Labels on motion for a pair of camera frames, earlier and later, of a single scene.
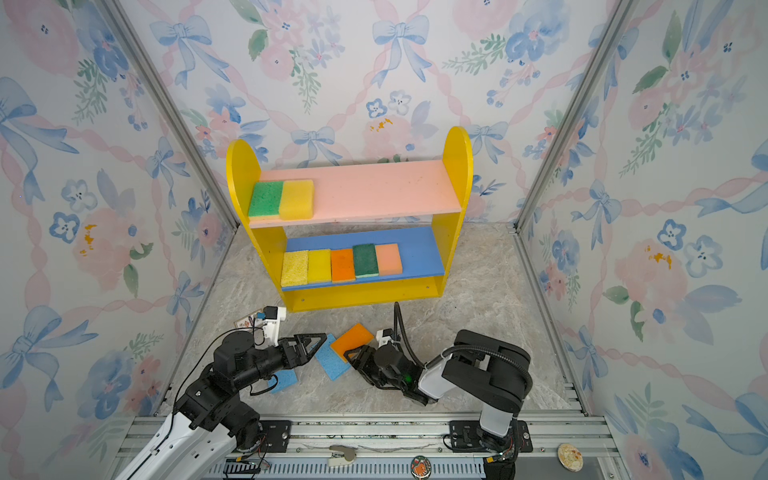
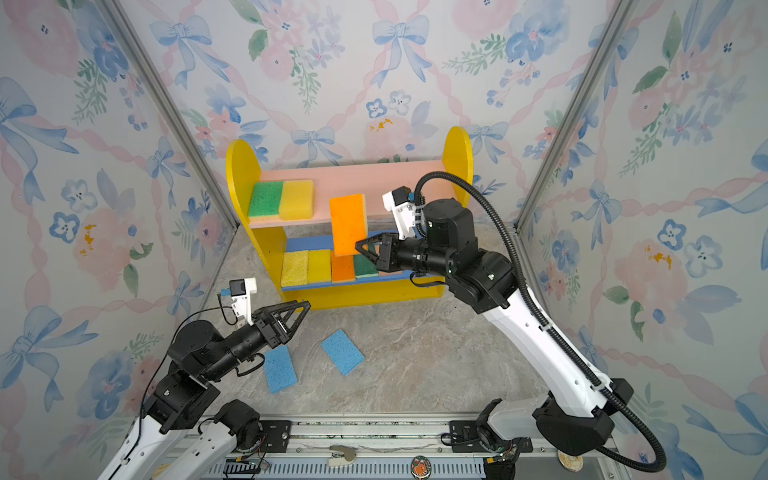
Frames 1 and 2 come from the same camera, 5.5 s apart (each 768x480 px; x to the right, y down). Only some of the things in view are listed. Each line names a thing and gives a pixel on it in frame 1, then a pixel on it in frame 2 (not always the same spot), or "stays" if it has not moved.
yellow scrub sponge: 319,266 stays
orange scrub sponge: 343,269 stays
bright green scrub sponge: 265,199 stays
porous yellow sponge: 294,268 stays
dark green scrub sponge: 365,260 stays
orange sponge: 356,337 -> 349,223
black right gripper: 362,365 -> 389,260
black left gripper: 300,356 -> 282,336
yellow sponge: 298,200 stays
